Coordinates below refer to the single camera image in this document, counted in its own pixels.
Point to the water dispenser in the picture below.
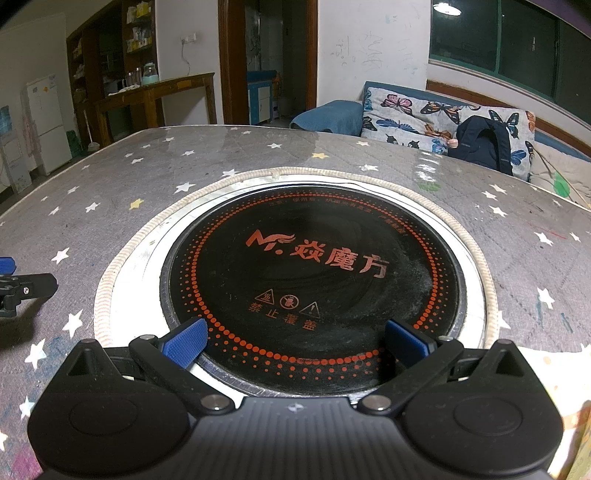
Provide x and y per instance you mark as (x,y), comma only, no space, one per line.
(11,147)

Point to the blue and white cabinet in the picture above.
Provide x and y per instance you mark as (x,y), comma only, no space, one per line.
(258,101)

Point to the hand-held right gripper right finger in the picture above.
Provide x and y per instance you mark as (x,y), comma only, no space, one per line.
(406,339)

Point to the glass jar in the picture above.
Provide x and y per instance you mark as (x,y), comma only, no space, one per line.
(134,78)

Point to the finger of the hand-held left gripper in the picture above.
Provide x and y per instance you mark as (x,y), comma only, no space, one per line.
(32,284)
(7,265)

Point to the blue sofa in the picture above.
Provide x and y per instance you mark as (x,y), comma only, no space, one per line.
(563,152)

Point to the butterfly-printed cushion cover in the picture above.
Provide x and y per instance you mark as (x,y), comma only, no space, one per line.
(406,115)

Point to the dark wooden shelf cabinet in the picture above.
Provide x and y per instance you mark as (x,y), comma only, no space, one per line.
(106,41)

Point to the green-framed window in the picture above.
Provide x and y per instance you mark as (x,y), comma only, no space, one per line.
(521,46)

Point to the wall socket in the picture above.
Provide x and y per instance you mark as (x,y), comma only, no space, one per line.
(189,38)

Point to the wooden side table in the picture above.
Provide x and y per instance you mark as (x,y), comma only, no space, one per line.
(152,92)

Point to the dark wooden door frame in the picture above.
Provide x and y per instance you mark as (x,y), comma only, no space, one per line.
(227,60)

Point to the black backpack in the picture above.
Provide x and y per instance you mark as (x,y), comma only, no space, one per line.
(482,143)

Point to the grey star-printed table cover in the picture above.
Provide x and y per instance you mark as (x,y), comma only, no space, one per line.
(323,161)

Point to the white fridge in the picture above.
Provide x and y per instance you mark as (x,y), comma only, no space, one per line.
(44,120)

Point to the green toy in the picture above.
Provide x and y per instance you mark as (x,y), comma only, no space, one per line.
(561,186)

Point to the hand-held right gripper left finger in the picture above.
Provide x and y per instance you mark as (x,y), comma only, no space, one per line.
(187,344)

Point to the blue blanket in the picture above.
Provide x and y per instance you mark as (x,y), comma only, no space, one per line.
(328,117)

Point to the glass kettle with teal base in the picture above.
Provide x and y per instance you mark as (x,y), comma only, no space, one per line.
(149,74)

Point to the pale patterned garment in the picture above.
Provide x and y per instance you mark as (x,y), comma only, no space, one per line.
(563,406)

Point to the mop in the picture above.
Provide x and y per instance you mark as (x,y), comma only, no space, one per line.
(92,145)

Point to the black round heater plate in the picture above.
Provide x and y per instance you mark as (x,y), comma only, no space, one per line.
(314,277)

